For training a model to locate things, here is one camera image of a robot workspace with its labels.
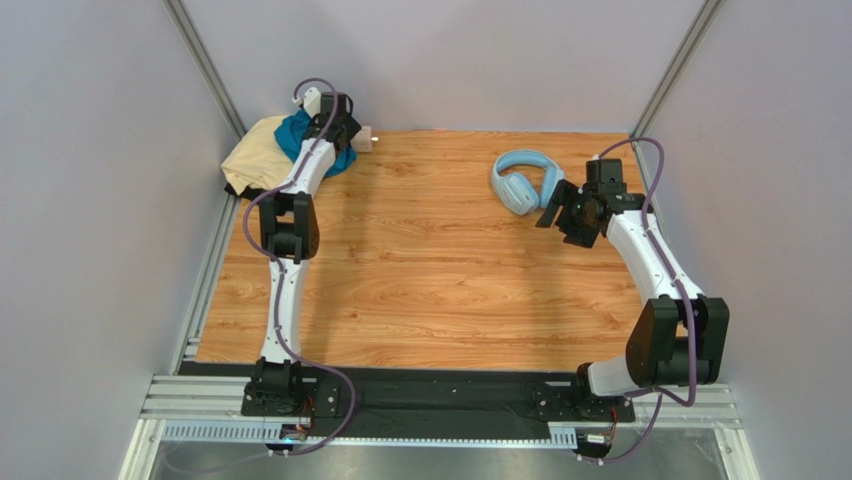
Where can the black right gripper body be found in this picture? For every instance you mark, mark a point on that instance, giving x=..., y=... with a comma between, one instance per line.
x=568, y=209

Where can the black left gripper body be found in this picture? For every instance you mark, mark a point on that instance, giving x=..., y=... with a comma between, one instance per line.
x=350, y=125

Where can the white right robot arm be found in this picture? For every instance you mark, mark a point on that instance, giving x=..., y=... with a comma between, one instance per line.
x=678, y=340

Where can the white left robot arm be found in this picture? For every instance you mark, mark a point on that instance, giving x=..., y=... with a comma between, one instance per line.
x=290, y=237

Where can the pink cube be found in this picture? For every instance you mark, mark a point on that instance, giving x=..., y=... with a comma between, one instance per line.
x=363, y=141

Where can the light blue headphones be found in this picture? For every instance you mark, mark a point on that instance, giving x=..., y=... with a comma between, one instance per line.
x=515, y=190

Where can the beige t shirt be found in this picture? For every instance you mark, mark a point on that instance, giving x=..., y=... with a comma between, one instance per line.
x=257, y=161

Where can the black t shirt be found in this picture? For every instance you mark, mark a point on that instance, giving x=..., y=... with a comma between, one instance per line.
x=248, y=193

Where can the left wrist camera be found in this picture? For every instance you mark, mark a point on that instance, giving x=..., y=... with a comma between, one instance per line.
x=310, y=101

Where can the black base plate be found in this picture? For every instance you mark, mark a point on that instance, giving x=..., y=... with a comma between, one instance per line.
x=431, y=404

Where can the aluminium frame rail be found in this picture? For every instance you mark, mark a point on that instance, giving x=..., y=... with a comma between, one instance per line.
x=187, y=408

